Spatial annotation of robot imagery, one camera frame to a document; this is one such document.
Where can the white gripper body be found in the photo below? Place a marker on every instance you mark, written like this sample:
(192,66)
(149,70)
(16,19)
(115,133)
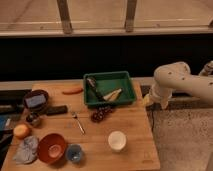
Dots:
(160,95)

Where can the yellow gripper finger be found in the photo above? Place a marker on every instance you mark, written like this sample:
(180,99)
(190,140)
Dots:
(146,100)

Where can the blue sponge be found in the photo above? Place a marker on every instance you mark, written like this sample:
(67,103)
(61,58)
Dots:
(35,101)

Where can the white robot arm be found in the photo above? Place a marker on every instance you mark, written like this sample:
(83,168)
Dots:
(177,76)

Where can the orange bowl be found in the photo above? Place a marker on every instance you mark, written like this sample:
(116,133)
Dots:
(51,148)

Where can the dark purple bowl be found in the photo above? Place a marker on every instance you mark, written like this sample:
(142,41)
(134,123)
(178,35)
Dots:
(35,93)

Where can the yellow banana in tray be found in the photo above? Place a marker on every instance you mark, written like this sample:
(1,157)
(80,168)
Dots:
(113,95)

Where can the green plastic tray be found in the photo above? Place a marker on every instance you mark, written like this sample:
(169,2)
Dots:
(105,83)

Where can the white cup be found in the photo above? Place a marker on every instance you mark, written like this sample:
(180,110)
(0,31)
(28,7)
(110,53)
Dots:
(117,141)

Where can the dark grape bunch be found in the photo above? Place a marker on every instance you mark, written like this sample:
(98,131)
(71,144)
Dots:
(101,113)

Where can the grey metal fixture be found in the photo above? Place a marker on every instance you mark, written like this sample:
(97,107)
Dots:
(207,69)

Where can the dark brush in tray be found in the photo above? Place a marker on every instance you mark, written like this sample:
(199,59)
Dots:
(92,84)

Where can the orange carrot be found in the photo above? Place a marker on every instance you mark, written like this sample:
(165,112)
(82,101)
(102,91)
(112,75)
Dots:
(72,91)

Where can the silver fork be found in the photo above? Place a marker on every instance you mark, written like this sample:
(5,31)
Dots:
(74,115)

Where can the small blue cup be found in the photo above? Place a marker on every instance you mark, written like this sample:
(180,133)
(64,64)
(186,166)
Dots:
(74,153)

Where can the black rectangular block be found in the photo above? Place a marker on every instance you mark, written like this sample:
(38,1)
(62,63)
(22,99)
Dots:
(56,110)

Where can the wooden cutting board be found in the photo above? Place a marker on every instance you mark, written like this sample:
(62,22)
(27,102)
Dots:
(140,153)

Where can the orange fruit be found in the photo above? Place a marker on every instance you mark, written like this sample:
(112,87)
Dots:
(21,131)

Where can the grey crumpled cloth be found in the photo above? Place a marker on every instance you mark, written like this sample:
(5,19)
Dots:
(27,150)

